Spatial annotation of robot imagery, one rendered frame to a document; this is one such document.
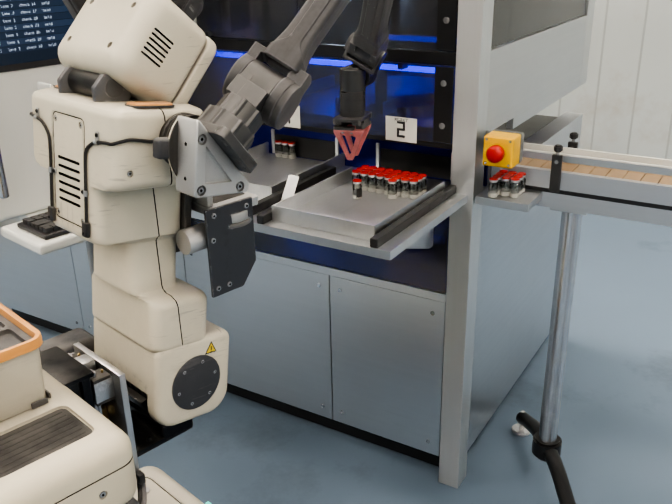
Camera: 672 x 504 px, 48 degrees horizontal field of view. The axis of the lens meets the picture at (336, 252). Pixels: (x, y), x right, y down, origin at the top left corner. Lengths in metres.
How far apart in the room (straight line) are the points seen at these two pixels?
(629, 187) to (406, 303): 0.63
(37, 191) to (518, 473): 1.56
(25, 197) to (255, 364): 0.87
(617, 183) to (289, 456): 1.25
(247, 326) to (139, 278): 1.12
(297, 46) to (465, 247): 0.86
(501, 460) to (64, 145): 1.62
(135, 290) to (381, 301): 0.92
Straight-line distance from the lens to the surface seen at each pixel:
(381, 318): 2.08
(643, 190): 1.83
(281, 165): 2.08
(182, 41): 1.22
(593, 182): 1.85
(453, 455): 2.21
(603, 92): 4.51
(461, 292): 1.94
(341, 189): 1.86
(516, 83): 2.02
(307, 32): 1.20
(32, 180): 2.11
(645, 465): 2.48
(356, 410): 2.29
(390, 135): 1.88
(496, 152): 1.74
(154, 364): 1.33
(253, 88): 1.15
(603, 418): 2.64
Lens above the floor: 1.46
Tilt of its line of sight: 23 degrees down
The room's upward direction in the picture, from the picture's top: 1 degrees counter-clockwise
